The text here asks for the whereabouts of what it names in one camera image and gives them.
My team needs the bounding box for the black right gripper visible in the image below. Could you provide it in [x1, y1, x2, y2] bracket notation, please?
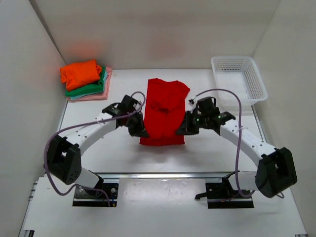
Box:
[175, 111, 208, 136]

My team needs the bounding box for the red t shirt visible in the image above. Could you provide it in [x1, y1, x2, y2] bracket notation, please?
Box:
[140, 78, 190, 147]

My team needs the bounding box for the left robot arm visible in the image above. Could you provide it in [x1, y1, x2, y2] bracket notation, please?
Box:
[43, 103, 146, 197]

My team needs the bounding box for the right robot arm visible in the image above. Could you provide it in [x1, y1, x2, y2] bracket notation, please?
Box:
[176, 111, 297, 198]

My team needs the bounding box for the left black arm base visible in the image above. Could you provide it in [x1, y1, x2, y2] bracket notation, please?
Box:
[72, 179, 119, 207]

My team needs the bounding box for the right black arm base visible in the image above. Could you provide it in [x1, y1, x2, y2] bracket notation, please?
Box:
[195, 172, 254, 209]

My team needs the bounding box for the folded pink t shirt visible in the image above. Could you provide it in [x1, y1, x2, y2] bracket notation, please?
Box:
[66, 67, 112, 101]

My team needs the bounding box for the folded green t shirt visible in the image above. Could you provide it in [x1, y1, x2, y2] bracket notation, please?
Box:
[65, 65, 106, 97]

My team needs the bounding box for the folded mint t shirt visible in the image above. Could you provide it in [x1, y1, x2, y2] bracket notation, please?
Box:
[69, 69, 109, 100]

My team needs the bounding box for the white plastic basket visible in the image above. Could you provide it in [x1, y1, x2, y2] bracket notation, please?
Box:
[211, 56, 268, 107]

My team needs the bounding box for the folded orange t shirt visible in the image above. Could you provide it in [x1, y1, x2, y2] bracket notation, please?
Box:
[60, 60, 102, 91]

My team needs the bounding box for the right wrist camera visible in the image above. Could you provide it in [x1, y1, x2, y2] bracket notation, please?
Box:
[189, 97, 237, 124]

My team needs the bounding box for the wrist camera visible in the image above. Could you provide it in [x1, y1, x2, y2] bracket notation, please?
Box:
[189, 97, 237, 124]
[102, 95, 139, 117]

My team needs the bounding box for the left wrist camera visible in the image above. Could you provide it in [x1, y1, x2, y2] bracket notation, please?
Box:
[102, 95, 139, 117]

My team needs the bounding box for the aluminium table rail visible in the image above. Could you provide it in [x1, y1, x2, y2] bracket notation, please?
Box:
[96, 171, 276, 180]

